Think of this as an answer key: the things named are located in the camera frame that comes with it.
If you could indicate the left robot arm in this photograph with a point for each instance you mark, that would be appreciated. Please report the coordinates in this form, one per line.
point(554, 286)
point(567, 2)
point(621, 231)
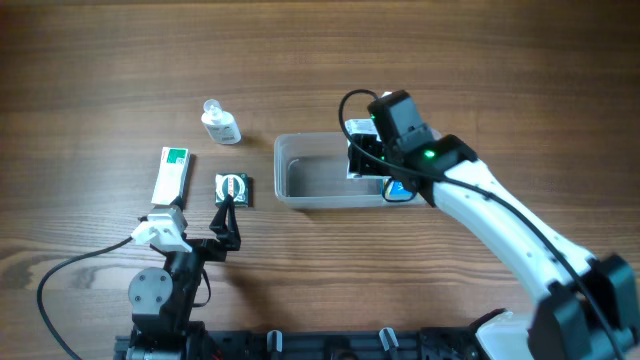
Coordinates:
point(163, 298)

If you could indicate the white lotion bottle clear cap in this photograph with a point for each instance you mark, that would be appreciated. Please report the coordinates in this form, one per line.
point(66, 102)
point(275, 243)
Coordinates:
point(220, 124)

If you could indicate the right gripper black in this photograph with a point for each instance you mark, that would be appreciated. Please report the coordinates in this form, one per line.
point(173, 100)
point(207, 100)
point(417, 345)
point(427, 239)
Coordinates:
point(364, 156)

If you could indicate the clear plastic container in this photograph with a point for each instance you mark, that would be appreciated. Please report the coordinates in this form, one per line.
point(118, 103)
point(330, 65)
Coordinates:
point(310, 172)

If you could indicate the green Zam-Buk tin box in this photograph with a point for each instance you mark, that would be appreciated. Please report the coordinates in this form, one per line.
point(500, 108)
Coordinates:
point(236, 185)

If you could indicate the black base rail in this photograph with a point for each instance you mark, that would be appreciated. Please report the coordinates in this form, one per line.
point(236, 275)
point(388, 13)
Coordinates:
point(386, 343)

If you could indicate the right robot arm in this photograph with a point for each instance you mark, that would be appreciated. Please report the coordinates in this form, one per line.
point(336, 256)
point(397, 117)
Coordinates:
point(585, 307)

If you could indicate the blue VapoDrops box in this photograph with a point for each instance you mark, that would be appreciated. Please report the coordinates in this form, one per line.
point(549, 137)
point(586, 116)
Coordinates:
point(393, 191)

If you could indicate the white green medicine box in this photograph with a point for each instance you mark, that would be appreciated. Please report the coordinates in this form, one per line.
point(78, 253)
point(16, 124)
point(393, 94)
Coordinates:
point(172, 175)

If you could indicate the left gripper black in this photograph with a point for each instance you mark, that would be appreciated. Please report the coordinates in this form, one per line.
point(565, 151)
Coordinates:
point(201, 246)

